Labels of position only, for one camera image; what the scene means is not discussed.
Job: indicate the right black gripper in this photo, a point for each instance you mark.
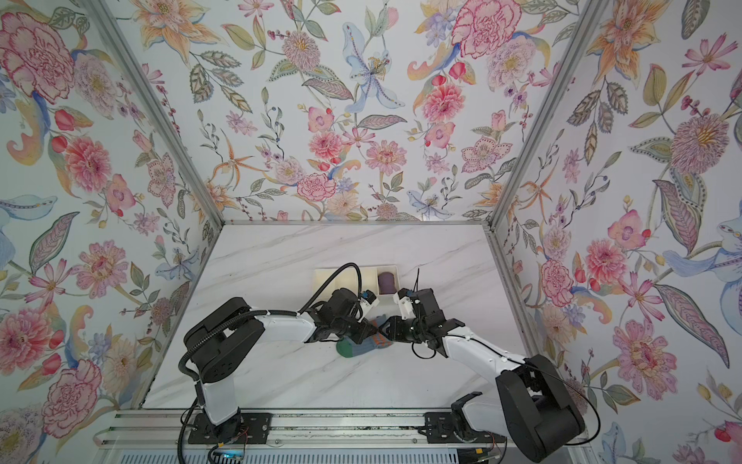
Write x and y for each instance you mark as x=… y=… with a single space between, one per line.
x=395 y=329

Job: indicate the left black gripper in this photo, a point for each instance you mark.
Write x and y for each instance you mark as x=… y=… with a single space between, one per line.
x=362 y=334

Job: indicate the blue orange green sock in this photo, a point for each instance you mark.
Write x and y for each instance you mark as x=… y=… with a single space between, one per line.
x=348 y=349

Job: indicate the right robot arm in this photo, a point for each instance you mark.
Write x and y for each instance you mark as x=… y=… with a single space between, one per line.
x=534 y=410

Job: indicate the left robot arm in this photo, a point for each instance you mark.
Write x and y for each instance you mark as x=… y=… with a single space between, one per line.
x=218 y=345

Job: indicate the cream divided organizer tray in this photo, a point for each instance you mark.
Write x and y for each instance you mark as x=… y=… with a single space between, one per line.
x=348 y=279

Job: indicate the rolled purple sock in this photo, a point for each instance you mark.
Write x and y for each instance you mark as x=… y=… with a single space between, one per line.
x=387 y=283

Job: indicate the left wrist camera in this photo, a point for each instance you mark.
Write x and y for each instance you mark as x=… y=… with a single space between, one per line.
x=368 y=300

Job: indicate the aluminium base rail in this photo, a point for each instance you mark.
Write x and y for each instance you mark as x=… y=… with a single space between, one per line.
x=287 y=429

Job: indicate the right aluminium corner post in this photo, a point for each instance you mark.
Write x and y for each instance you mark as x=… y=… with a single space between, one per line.
x=586 y=26

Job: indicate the aluminium corner post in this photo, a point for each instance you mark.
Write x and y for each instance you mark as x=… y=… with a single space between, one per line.
x=586 y=26
x=102 y=18

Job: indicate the left aluminium corner post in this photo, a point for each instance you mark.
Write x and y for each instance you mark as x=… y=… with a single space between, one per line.
x=102 y=18

